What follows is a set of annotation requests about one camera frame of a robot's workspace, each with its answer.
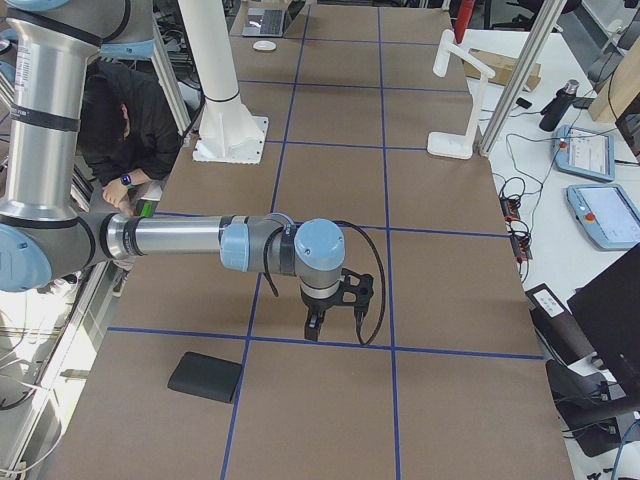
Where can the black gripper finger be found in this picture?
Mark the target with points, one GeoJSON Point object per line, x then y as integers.
{"type": "Point", "coordinates": [312, 326]}
{"type": "Point", "coordinates": [321, 319]}

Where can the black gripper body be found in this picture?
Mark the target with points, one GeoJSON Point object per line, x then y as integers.
{"type": "Point", "coordinates": [318, 304]}

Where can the person in black jacket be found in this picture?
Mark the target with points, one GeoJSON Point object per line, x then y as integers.
{"type": "Point", "coordinates": [128, 136]}

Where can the aluminium frame post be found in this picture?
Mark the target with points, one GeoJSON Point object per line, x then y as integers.
{"type": "Point", "coordinates": [542, 27]}

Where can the upper teach pendant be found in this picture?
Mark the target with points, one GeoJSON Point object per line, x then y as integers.
{"type": "Point", "coordinates": [585, 153]}

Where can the grey laptop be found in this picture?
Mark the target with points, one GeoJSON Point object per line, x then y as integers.
{"type": "Point", "coordinates": [270, 22]}

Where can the cardboard box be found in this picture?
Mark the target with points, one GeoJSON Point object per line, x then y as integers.
{"type": "Point", "coordinates": [504, 66]}

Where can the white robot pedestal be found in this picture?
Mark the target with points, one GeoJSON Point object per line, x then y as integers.
{"type": "Point", "coordinates": [228, 132]}

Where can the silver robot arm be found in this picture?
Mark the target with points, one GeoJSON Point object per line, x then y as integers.
{"type": "Point", "coordinates": [43, 238]}

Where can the teach pendant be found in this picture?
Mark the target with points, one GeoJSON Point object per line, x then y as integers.
{"type": "Point", "coordinates": [606, 213]}
{"type": "Point", "coordinates": [585, 153]}

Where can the lower teach pendant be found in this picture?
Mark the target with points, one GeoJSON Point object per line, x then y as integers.
{"type": "Point", "coordinates": [606, 213]}

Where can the black power strip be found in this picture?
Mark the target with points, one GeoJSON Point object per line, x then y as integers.
{"type": "Point", "coordinates": [518, 231]}

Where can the black labelled box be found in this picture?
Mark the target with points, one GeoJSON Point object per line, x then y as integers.
{"type": "Point", "coordinates": [557, 325]}

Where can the white computer mouse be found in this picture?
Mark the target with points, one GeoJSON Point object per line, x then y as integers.
{"type": "Point", "coordinates": [264, 46]}

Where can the red cylinder object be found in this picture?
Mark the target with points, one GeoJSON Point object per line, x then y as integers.
{"type": "Point", "coordinates": [464, 15]}

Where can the black mouse pad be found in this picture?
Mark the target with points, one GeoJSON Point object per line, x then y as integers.
{"type": "Point", "coordinates": [205, 376]}

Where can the black monitor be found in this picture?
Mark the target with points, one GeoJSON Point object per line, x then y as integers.
{"type": "Point", "coordinates": [607, 311]}

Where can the black water bottle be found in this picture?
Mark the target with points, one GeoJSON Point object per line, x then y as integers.
{"type": "Point", "coordinates": [554, 111]}

